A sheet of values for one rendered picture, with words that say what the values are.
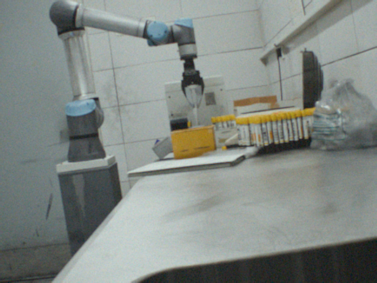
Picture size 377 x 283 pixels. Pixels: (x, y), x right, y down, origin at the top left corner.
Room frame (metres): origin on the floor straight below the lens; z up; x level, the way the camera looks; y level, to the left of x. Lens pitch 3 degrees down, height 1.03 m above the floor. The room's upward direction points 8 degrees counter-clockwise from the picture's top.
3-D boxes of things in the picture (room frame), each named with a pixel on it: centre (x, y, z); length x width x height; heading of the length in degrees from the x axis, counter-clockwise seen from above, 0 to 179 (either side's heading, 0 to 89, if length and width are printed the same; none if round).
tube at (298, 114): (1.74, -0.34, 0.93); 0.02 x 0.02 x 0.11
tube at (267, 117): (1.71, -0.24, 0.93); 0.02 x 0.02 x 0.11
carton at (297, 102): (2.44, -0.36, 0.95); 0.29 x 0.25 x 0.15; 89
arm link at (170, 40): (2.31, 0.05, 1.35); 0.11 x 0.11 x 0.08; 88
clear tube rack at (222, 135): (2.35, -0.15, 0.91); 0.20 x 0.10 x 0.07; 179
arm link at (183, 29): (2.32, -0.04, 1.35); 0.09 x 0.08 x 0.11; 88
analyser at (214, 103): (2.75, -0.07, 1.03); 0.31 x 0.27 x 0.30; 179
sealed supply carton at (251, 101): (3.13, -0.39, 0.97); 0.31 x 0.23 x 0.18; 172
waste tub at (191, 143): (1.84, -0.02, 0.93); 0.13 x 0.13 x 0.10; 85
